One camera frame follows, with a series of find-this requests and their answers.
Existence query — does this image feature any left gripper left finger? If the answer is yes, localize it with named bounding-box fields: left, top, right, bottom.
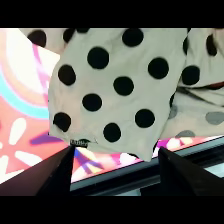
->
left=0, top=145, right=76, bottom=197

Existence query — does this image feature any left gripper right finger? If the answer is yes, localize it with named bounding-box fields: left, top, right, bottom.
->
left=157, top=146, right=224, bottom=197

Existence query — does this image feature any beige black polka dot shirt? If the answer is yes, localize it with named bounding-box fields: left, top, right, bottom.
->
left=19, top=27, right=224, bottom=163

